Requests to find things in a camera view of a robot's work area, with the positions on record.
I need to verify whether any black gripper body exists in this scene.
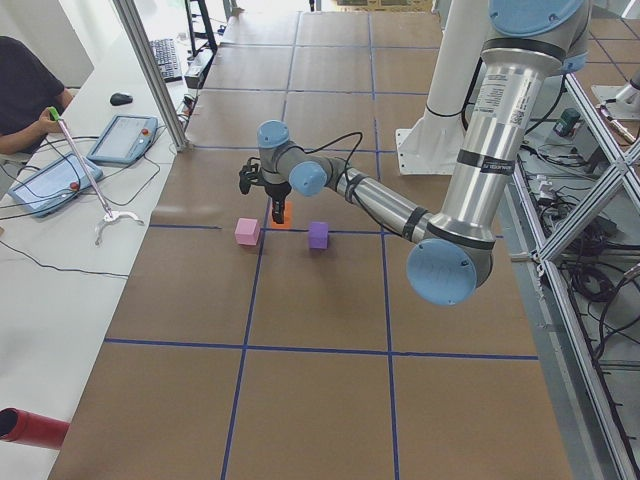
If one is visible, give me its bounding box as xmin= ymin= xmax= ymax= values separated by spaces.
xmin=265 ymin=182 xmax=291 ymax=202

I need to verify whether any orange foam cube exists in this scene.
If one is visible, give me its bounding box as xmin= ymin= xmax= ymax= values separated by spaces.
xmin=270 ymin=200 xmax=293 ymax=230

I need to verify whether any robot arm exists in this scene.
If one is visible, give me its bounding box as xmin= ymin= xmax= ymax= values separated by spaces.
xmin=239 ymin=1 xmax=591 ymax=306

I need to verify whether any pink foam cube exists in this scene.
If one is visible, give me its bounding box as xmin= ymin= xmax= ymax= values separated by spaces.
xmin=234 ymin=217 xmax=261 ymax=246

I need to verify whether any purple foam cube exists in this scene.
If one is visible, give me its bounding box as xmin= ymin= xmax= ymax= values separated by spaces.
xmin=307 ymin=221 xmax=329 ymax=250

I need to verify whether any blue teach pendant far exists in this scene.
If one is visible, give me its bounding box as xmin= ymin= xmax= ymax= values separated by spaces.
xmin=86 ymin=115 xmax=158 ymax=165

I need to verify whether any blue teach pendant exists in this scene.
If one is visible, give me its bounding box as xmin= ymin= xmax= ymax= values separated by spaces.
xmin=86 ymin=115 xmax=158 ymax=165
xmin=8 ymin=154 xmax=91 ymax=218

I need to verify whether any black keyboard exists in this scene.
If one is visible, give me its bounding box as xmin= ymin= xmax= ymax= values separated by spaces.
xmin=149 ymin=38 xmax=182 ymax=83

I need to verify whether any black computer mouse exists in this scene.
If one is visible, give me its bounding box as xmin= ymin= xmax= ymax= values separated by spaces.
xmin=109 ymin=92 xmax=133 ymax=106

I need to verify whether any blue teach pendant near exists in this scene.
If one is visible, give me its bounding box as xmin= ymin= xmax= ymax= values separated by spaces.
xmin=8 ymin=154 xmax=91 ymax=218

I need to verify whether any reacher grabber stick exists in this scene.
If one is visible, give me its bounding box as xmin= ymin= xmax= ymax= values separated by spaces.
xmin=47 ymin=106 xmax=144 ymax=246

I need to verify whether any seated person dark shirt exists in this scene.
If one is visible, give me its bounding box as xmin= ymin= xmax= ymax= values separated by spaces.
xmin=1 ymin=36 xmax=73 ymax=155

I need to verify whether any red tube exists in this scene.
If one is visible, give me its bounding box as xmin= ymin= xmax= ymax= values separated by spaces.
xmin=1 ymin=408 xmax=70 ymax=450

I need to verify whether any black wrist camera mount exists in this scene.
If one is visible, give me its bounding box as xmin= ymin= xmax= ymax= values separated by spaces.
xmin=239 ymin=157 xmax=265 ymax=195

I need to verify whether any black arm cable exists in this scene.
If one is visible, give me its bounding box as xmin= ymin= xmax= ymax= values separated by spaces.
xmin=299 ymin=131 xmax=381 ymax=201

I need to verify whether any aluminium frame column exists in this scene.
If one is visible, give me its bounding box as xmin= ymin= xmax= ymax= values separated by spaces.
xmin=112 ymin=0 xmax=189 ymax=152

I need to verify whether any aluminium lattice frame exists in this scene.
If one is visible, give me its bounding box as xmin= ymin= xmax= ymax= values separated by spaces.
xmin=534 ymin=69 xmax=640 ymax=480

